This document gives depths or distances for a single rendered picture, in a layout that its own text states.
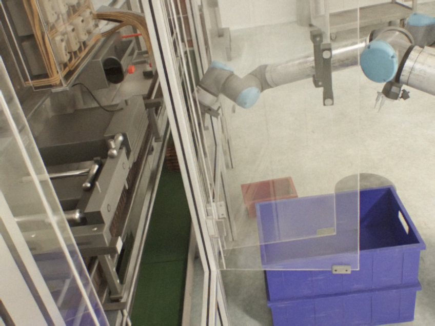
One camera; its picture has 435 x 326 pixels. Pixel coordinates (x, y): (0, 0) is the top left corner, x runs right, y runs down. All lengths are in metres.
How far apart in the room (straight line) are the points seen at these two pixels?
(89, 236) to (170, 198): 0.73
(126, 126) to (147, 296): 0.50
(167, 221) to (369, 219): 0.97
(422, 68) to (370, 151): 1.87
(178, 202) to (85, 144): 0.47
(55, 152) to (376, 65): 0.97
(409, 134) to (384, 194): 1.34
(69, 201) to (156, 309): 0.41
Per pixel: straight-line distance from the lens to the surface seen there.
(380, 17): 5.46
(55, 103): 1.75
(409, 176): 3.02
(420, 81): 1.43
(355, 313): 2.08
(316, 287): 1.93
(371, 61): 1.45
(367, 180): 2.53
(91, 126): 1.53
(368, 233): 2.24
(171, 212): 1.72
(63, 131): 1.55
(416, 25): 1.82
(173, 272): 1.50
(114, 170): 1.24
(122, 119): 1.47
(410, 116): 3.72
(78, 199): 1.23
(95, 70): 1.97
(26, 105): 1.61
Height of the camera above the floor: 1.66
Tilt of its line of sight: 31 degrees down
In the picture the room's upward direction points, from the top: 10 degrees counter-clockwise
